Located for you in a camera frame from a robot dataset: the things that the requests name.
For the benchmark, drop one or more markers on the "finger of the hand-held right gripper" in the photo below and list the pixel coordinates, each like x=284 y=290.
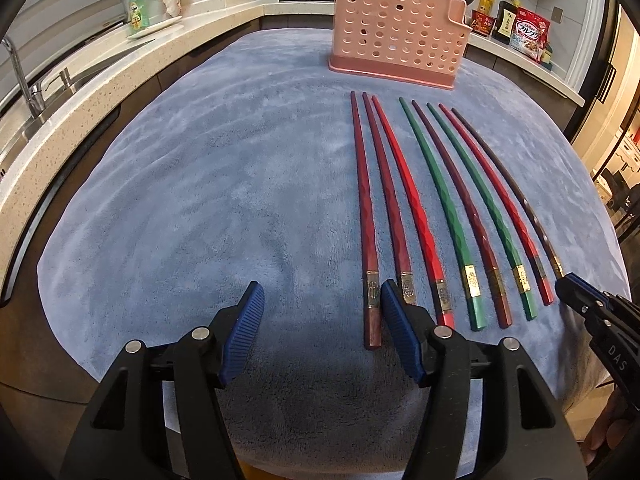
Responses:
x=580 y=295

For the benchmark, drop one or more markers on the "striped window blind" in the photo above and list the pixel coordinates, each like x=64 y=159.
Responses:
x=60 y=5

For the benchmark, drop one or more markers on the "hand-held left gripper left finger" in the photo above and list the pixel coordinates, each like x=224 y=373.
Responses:
x=245 y=320

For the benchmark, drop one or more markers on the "stainless steel sink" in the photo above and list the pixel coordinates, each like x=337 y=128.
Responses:
x=75 y=85

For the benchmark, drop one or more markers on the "green dish soap bottle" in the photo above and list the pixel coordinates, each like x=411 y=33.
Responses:
x=139 y=12

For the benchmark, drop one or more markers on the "dark soy sauce bottle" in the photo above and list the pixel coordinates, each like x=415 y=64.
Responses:
x=505 y=20

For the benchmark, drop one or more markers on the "dark red chopstick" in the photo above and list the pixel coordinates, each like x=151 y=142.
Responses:
x=385 y=180
x=362 y=200
x=460 y=190

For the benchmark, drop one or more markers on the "green chopstick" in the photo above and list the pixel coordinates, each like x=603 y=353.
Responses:
x=480 y=190
x=440 y=190

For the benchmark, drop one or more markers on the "chrome faucet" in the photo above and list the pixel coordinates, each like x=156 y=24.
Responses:
x=22 y=80

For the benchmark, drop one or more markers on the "patterned ceramic plate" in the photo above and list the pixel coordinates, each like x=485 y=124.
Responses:
x=155 y=27

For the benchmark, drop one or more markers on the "yellow condiment bottle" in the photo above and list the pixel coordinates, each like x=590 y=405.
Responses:
x=486 y=2

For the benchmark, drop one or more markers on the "person's right hand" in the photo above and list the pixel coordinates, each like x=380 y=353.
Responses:
x=602 y=425

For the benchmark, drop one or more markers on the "steel soap dispenser pump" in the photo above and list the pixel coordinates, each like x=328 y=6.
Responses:
x=65 y=79

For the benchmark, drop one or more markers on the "blue-grey fleece cloth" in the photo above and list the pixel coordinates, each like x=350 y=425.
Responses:
x=225 y=185

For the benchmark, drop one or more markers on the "small teal container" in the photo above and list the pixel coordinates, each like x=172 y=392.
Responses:
x=547 y=57

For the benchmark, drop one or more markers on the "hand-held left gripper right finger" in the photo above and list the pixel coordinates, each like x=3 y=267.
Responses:
x=400 y=325

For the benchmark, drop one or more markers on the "grey wall switch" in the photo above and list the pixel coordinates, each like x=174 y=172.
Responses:
x=556 y=14

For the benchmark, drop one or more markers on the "pink perforated utensil holder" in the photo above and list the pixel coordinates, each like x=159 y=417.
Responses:
x=395 y=25

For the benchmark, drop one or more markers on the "red cereal bag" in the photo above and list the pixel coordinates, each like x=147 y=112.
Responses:
x=530 y=35

